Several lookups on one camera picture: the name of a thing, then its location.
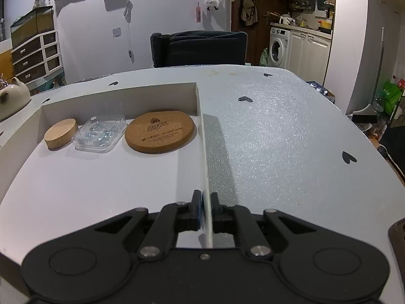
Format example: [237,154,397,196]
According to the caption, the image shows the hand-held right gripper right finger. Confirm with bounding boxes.
[210,192,314,259]

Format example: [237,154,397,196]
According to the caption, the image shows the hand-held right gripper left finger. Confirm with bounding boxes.
[95,190,203,259]

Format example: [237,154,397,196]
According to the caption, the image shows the round cork coaster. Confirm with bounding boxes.
[124,111,197,154]

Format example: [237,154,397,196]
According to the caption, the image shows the white shallow cardboard box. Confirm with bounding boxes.
[0,82,212,260]

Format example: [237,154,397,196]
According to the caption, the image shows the clear plastic case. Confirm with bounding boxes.
[72,115,128,154]

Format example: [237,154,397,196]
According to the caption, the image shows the thick round cork lid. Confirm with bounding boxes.
[44,118,78,150]

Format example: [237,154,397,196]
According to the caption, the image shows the dark blue chair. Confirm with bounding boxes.
[150,31,248,68]

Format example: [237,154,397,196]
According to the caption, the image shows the blue printed box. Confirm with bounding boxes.
[306,80,336,97]

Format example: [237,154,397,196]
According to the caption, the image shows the white washing machine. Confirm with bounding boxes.
[268,27,292,69]

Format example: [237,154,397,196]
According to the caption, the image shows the dark power strip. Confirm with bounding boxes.
[388,218,405,262]

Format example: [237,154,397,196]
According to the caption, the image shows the white lower kitchen cabinets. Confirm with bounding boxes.
[289,30,333,85]

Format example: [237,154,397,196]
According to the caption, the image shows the hanging apron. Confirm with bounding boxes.
[240,0,258,27]

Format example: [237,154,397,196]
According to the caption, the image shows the cat-shaped ceramic pot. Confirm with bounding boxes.
[0,77,32,121]

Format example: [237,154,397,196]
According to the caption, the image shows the thin metal pole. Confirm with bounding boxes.
[375,27,385,108]

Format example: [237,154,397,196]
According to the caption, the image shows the white drawer cabinet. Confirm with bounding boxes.
[11,30,62,85]

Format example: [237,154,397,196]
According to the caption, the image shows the glass fish tank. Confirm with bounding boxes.
[10,5,55,48]

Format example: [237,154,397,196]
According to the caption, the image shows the hanging white cable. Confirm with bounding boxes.
[124,0,134,64]

